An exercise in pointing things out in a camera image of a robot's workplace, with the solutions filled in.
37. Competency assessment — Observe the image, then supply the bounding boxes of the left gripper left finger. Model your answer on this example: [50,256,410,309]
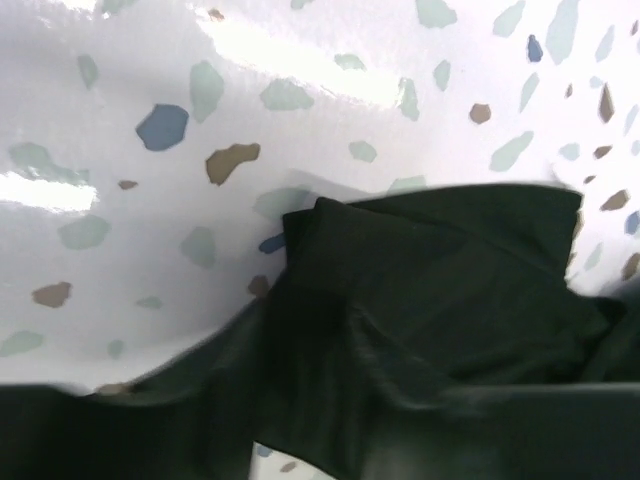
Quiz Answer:
[1,382,260,479]

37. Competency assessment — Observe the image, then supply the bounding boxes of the black t shirt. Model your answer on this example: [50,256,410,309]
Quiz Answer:
[100,184,626,479]

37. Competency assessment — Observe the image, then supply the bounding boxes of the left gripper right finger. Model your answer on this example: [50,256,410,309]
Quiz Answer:
[361,284,639,479]

